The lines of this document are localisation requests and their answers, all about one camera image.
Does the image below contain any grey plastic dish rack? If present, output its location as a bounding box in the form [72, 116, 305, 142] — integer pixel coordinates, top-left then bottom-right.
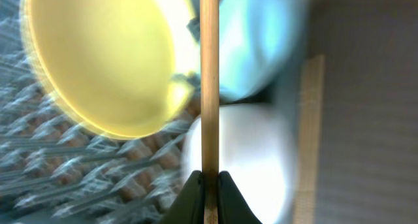
[1, 0, 200, 223]

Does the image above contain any light blue round bowl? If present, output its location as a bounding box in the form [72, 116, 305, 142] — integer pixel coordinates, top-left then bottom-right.
[219, 0, 308, 101]

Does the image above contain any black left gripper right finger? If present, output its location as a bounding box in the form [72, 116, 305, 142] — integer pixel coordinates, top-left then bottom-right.
[217, 171, 261, 224]

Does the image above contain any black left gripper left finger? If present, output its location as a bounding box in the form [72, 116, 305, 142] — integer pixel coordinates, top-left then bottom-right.
[159, 170, 204, 224]

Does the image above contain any wooden chopstick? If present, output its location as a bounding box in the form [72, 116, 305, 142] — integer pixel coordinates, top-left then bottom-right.
[293, 55, 325, 224]
[200, 0, 219, 224]

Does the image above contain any yellow round plate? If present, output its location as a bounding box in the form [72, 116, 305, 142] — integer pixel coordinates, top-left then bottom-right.
[20, 0, 199, 140]

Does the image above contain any white round bowl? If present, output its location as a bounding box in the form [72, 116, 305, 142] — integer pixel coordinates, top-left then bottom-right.
[181, 103, 300, 224]

